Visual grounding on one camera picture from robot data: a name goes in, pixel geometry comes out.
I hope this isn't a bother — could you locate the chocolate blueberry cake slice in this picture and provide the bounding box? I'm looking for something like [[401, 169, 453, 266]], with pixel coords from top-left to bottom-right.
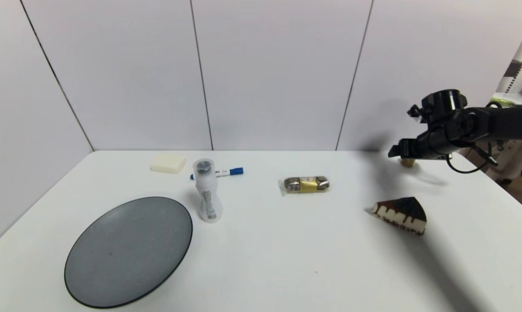
[[366, 197, 427, 236]]

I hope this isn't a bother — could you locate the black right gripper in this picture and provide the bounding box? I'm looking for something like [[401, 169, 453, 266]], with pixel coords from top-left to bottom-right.
[[388, 130, 453, 160]]

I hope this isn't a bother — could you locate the white background desk top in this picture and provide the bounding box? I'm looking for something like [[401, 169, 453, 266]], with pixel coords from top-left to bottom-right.
[[488, 92, 522, 107]]

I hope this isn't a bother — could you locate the clear plastic bottle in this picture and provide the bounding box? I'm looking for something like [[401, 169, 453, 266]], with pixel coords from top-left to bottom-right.
[[193, 158, 224, 223]]

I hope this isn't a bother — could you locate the blue capped white marker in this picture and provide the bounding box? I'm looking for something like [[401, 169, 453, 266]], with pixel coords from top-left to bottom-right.
[[190, 168, 245, 180]]

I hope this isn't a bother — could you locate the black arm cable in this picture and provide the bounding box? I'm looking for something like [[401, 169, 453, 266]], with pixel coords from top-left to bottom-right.
[[445, 143, 500, 174]]

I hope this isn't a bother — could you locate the round gray plate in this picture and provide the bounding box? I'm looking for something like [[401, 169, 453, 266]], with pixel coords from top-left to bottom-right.
[[64, 196, 193, 309]]

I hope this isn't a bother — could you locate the gold wrapped snack bar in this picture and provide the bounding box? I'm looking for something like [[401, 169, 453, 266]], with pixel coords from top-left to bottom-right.
[[278, 176, 330, 196]]

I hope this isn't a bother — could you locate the white soap bar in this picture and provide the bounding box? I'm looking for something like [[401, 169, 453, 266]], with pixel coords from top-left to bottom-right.
[[150, 155, 187, 175]]

